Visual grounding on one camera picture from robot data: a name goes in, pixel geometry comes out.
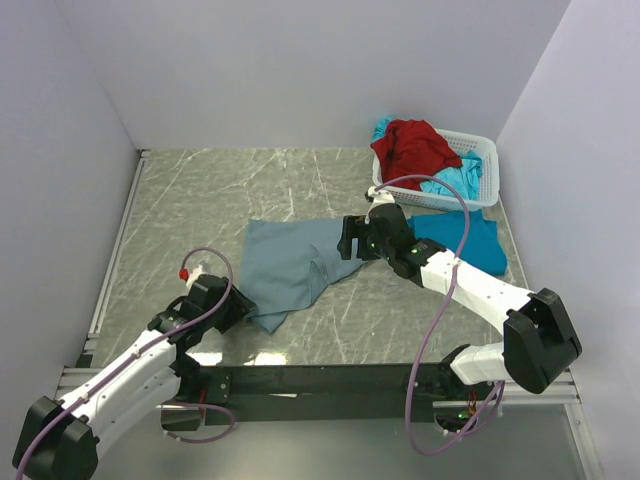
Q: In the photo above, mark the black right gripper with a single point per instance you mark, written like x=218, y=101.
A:
x=350, y=238

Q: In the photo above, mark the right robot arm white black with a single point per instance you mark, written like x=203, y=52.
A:
x=539, y=341

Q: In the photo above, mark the folded teal t shirt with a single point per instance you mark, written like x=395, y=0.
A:
x=482, y=248

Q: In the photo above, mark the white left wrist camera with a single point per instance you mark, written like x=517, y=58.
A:
x=189, y=276

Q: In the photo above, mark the red t shirt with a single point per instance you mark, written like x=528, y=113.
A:
x=413, y=147

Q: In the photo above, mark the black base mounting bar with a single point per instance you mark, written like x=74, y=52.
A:
x=252, y=408

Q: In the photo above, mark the grey blue t shirt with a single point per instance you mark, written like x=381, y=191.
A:
x=286, y=266

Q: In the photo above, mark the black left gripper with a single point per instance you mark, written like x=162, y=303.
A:
x=240, y=307

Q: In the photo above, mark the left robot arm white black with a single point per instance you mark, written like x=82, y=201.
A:
x=66, y=438

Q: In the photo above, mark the light turquoise t shirt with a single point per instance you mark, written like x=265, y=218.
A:
x=463, y=181

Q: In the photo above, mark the white plastic laundry basket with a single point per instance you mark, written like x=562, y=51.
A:
x=489, y=182

